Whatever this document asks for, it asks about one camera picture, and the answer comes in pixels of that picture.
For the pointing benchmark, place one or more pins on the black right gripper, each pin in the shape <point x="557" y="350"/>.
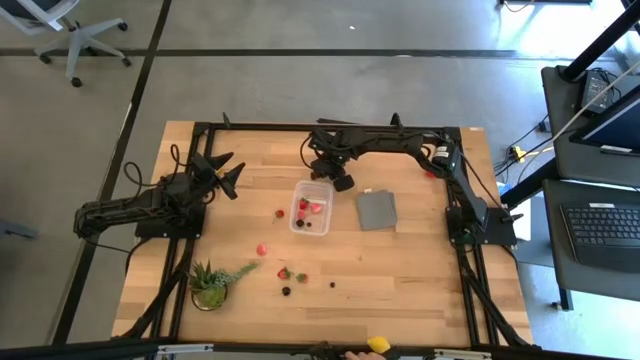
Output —
<point x="330" y="166"/>

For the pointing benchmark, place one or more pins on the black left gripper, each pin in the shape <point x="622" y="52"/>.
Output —
<point x="207" y="180"/>

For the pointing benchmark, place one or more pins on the pink fruit piece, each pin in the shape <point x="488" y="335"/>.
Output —
<point x="301" y="214"/>
<point x="316" y="208"/>
<point x="261" y="249"/>

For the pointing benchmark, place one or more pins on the leafy red strawberry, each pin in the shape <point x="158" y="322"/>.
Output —
<point x="303" y="204"/>

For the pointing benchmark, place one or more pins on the clear plastic tupperware container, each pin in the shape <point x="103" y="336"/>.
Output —
<point x="322" y="222"/>

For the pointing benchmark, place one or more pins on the dark round grape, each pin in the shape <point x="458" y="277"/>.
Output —
<point x="300" y="223"/>

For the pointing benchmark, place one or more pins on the small red strawberry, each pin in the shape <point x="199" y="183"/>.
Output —
<point x="279" y="214"/>

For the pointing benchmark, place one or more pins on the orange-red long-stemmed strawberry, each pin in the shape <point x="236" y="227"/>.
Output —
<point x="302" y="277"/>

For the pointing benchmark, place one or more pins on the large red strawberry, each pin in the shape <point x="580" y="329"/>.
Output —
<point x="283" y="273"/>

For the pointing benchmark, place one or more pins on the large black plum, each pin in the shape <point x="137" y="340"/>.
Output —
<point x="286" y="290"/>

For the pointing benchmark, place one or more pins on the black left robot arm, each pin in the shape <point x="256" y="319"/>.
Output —
<point x="125" y="207"/>

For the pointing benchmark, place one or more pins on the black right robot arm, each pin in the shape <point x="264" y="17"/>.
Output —
<point x="395" y="142"/>

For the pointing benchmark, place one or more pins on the folded grey cloth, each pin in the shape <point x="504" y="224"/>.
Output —
<point x="377" y="210"/>

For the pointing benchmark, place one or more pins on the red round fruit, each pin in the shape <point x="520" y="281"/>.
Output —
<point x="430" y="174"/>

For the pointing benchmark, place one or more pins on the green succulent plant in pot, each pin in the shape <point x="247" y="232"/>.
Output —
<point x="207" y="290"/>

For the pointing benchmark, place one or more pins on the yellow rounded object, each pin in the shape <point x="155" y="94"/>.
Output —
<point x="378" y="344"/>

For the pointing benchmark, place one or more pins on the person's hand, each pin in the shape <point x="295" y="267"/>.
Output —
<point x="357" y="356"/>

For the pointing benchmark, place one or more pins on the yellow power plug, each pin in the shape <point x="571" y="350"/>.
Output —
<point x="517" y="152"/>

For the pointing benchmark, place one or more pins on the black metal pole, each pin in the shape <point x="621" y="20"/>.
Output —
<point x="600" y="42"/>
<point x="530" y="185"/>

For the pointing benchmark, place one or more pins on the white office chair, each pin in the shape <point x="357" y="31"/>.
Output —
<point x="79" y="37"/>

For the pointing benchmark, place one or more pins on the black keyboard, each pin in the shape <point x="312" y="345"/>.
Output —
<point x="600" y="235"/>

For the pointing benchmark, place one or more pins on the black power adapter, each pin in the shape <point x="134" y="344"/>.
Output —
<point x="597" y="90"/>

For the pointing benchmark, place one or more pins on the black computer monitor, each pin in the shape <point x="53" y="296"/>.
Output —
<point x="615" y="125"/>

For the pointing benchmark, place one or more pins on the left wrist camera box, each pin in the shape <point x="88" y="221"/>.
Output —
<point x="177" y="187"/>

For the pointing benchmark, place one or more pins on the black aluminium table frame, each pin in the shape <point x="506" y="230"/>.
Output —
<point x="260" y="128"/>

